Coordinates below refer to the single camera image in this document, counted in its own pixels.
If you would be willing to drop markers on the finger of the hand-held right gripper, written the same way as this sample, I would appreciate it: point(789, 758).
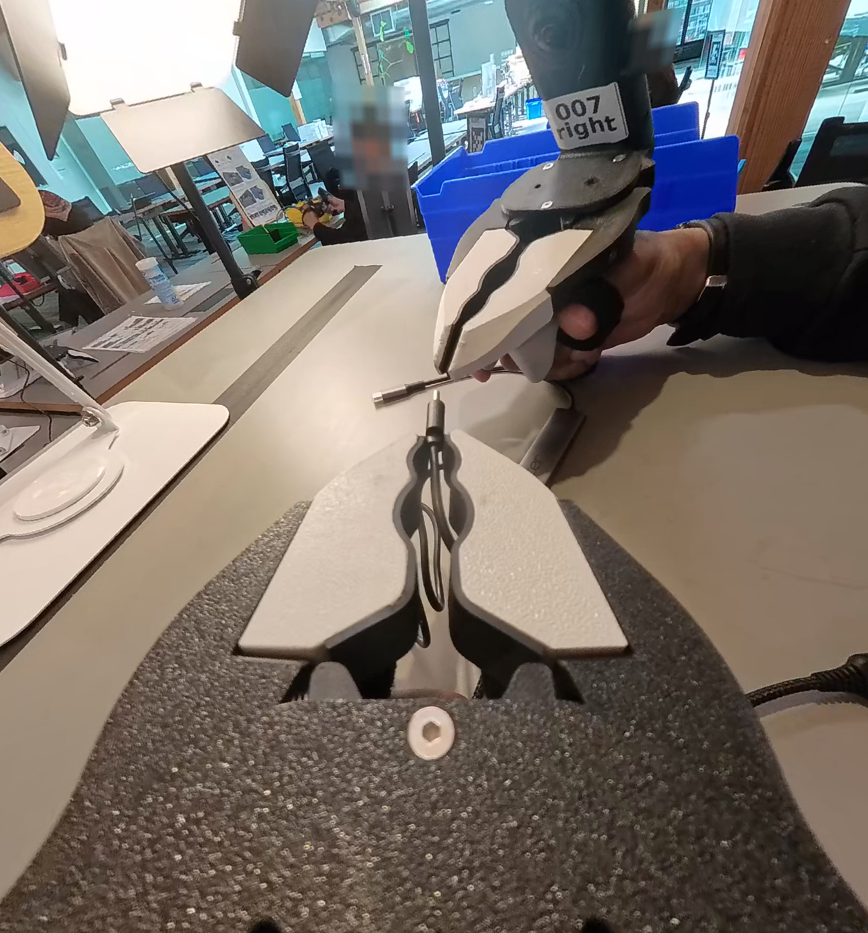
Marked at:
point(478, 270)
point(529, 291)

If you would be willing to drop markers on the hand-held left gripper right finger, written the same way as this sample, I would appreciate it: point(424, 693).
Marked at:
point(536, 576)

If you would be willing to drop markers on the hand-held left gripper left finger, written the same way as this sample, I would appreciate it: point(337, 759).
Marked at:
point(339, 568)

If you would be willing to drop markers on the blue plastic bin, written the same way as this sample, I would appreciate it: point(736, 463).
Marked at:
point(696, 182)

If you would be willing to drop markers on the silver slim usb hub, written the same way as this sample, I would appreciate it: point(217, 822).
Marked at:
point(550, 444)

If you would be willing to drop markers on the person's right forearm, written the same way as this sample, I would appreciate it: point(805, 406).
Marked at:
point(806, 277)

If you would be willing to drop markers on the person's right hand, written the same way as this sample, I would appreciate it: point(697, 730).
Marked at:
point(660, 284)

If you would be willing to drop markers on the green bin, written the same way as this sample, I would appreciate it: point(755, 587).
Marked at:
point(266, 240)

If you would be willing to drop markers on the white printed sign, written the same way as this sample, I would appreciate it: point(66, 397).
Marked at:
point(248, 189)

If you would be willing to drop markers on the black office chair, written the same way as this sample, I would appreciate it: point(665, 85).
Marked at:
point(857, 153)

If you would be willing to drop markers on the small printed paper sheet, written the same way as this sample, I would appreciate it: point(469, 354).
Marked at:
point(139, 334)

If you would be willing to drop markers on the white panel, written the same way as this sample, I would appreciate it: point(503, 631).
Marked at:
point(135, 51)
point(186, 127)

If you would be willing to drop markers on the beige coat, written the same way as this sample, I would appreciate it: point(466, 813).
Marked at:
point(102, 262)

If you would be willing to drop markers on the wood framed black board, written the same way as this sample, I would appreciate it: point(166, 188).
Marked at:
point(29, 197)

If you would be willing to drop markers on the wooden support post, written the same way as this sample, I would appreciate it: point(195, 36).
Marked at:
point(784, 87)

